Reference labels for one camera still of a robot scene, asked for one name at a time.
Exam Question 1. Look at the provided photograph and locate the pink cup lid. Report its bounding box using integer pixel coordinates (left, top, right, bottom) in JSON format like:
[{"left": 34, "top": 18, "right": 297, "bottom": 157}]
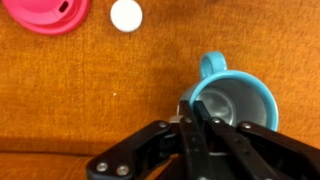
[{"left": 1, "top": 0, "right": 90, "bottom": 35}]

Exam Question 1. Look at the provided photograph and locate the small white disc lower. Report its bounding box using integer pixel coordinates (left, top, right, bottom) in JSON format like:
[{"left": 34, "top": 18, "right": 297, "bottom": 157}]
[{"left": 110, "top": 0, "right": 143, "bottom": 32}]

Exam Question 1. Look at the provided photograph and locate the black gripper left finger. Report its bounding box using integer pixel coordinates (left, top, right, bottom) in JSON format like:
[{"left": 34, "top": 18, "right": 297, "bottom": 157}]
[{"left": 179, "top": 100, "right": 214, "bottom": 180}]

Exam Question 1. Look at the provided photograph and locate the orange sofa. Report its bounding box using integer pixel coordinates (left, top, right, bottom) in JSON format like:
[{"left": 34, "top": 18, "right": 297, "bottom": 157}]
[{"left": 0, "top": 0, "right": 320, "bottom": 180}]

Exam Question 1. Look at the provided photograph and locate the blue ceramic mug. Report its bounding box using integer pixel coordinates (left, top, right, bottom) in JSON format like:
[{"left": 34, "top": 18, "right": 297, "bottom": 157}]
[{"left": 180, "top": 51, "right": 279, "bottom": 131}]

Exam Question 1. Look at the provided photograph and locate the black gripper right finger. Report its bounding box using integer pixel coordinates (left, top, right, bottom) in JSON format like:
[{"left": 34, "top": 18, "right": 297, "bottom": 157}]
[{"left": 195, "top": 101, "right": 257, "bottom": 180}]

